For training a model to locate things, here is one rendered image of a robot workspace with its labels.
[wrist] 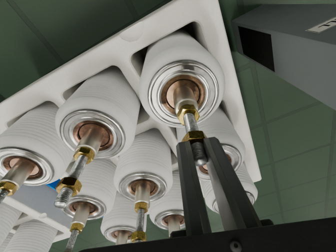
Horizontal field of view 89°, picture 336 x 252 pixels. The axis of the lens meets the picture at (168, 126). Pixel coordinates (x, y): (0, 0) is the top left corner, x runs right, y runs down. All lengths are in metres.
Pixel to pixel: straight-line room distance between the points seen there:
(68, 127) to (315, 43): 0.27
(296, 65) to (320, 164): 0.64
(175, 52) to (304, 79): 0.16
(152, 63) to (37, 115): 0.20
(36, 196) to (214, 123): 0.49
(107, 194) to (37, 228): 0.32
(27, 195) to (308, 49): 0.61
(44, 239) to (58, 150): 0.38
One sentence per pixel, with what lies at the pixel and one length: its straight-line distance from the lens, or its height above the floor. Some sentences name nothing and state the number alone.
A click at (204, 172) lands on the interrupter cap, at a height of 0.25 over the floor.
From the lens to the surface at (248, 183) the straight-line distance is 0.34.
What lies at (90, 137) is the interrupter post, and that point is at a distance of 0.21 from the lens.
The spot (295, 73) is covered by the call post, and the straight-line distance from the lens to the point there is 0.28.
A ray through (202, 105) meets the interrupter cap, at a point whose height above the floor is 0.25.
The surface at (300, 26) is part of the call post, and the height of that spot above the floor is 0.19.
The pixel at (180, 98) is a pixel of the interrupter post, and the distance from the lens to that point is 0.16.
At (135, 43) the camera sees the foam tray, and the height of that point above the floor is 0.18.
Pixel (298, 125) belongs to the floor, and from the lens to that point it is 0.67.
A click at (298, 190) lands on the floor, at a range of 0.97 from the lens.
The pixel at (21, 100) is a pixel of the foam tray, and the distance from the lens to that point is 0.34.
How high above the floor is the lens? 0.42
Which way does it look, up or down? 55 degrees down
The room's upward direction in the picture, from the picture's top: 175 degrees clockwise
